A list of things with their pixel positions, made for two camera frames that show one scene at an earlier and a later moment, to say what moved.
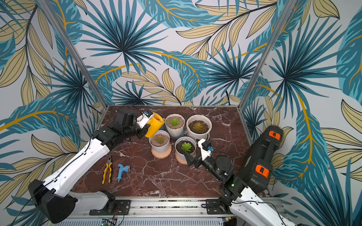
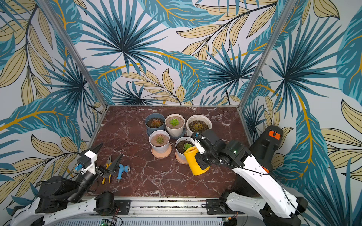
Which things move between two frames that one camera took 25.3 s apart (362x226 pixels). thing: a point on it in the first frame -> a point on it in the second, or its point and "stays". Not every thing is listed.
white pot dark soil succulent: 187,144 stays
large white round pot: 198,126 stays
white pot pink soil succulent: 159,141 stays
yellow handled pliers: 108,164 stays
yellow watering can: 155,122 -> 190,153
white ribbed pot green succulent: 175,124 stays
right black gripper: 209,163 -> 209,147
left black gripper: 144,130 -> 114,167
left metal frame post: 74,52 stays
